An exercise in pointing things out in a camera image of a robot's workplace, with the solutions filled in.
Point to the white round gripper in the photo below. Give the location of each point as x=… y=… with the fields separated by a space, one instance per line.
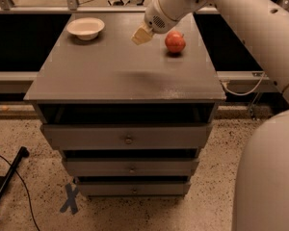
x=158 y=19

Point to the red apple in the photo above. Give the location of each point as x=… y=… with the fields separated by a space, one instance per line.
x=175 y=42

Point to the white paper bowl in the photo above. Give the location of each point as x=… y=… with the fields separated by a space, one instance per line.
x=86 y=28

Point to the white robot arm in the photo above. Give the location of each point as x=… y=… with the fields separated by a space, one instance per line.
x=261 y=193

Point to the grey drawer cabinet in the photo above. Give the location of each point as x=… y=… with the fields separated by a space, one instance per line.
x=111 y=81

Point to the top grey drawer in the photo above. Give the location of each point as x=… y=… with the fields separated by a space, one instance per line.
x=94 y=137

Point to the grey drawer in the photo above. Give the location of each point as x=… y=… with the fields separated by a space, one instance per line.
x=94 y=137
x=134 y=188
x=130 y=166

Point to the middle grey drawer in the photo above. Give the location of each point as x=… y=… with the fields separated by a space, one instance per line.
x=130 y=166

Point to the bottom grey drawer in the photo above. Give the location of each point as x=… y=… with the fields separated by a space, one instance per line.
x=134 y=188

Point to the black stand leg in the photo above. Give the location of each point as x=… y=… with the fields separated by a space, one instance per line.
x=5 y=180

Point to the blue tape cross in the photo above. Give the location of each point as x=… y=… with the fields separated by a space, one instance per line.
x=70 y=203

